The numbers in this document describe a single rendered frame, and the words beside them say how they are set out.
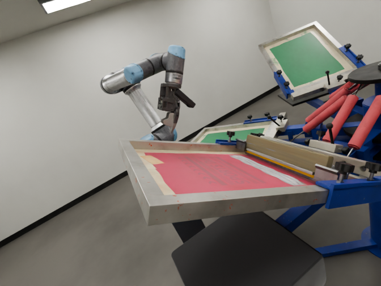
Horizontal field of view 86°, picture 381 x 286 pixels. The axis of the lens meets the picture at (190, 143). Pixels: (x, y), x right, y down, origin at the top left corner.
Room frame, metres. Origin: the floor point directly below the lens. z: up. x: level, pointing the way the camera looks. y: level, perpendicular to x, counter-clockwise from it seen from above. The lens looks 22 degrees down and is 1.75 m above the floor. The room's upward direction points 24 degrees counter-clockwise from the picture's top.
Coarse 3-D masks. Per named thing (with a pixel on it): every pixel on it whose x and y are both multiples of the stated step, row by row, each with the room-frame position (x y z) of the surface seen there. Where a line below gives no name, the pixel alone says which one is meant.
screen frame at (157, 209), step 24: (120, 144) 0.77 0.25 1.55; (144, 144) 0.84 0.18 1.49; (168, 144) 0.87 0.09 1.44; (192, 144) 0.89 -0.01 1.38; (216, 144) 0.93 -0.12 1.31; (144, 168) 0.49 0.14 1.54; (144, 192) 0.34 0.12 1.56; (216, 192) 0.36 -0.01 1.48; (240, 192) 0.37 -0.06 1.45; (264, 192) 0.37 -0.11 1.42; (288, 192) 0.38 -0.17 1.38; (312, 192) 0.39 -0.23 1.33; (144, 216) 0.31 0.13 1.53; (168, 216) 0.30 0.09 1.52; (192, 216) 0.31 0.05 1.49; (216, 216) 0.32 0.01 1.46
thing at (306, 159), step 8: (248, 136) 0.91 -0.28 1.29; (256, 136) 0.87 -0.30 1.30; (248, 144) 0.89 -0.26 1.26; (256, 144) 0.84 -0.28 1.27; (264, 144) 0.80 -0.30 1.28; (272, 144) 0.76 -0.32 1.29; (280, 144) 0.72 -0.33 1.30; (264, 152) 0.78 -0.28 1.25; (272, 152) 0.74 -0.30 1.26; (280, 152) 0.70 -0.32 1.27; (288, 152) 0.67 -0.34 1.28; (296, 152) 0.64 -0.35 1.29; (304, 152) 0.61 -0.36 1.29; (312, 152) 0.59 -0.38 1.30; (288, 160) 0.66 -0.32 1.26; (296, 160) 0.63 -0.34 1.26; (304, 160) 0.60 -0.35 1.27; (312, 160) 0.57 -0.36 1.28; (320, 160) 0.55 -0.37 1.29; (328, 160) 0.53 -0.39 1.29; (304, 168) 0.59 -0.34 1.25; (312, 168) 0.56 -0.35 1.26
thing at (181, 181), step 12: (240, 168) 0.66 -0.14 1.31; (252, 168) 0.67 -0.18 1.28; (276, 168) 0.70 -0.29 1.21; (168, 180) 0.49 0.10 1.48; (180, 180) 0.50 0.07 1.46; (192, 180) 0.50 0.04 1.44; (204, 180) 0.51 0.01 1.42; (264, 180) 0.54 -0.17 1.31; (276, 180) 0.55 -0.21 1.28; (300, 180) 0.57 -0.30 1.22; (180, 192) 0.42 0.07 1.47; (192, 192) 0.43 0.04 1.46
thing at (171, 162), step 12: (156, 156) 0.74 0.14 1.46; (168, 156) 0.75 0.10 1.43; (180, 156) 0.77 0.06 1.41; (192, 156) 0.79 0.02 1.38; (204, 156) 0.80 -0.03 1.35; (216, 156) 0.82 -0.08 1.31; (228, 156) 0.84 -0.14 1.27; (156, 168) 0.59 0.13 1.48; (168, 168) 0.60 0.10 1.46; (180, 168) 0.61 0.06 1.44
